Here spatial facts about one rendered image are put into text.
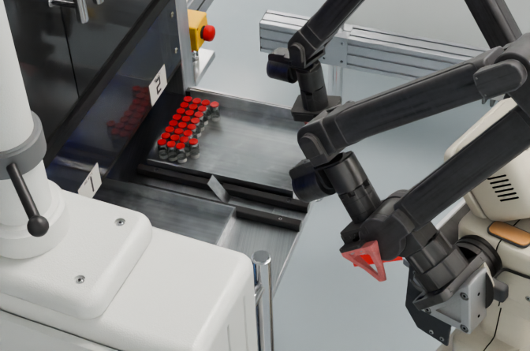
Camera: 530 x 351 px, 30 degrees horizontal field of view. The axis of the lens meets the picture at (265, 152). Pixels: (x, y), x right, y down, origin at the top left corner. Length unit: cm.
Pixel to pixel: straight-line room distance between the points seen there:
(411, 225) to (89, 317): 62
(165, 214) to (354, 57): 124
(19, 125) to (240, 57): 299
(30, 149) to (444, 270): 76
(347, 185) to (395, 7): 222
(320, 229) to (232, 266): 215
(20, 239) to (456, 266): 74
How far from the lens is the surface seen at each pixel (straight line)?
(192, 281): 113
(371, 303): 309
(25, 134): 105
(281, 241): 207
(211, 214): 212
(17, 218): 111
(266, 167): 222
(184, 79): 239
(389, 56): 315
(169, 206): 215
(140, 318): 111
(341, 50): 319
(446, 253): 159
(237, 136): 230
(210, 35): 241
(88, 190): 202
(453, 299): 160
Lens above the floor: 241
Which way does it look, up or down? 43 degrees down
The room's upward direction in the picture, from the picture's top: 2 degrees counter-clockwise
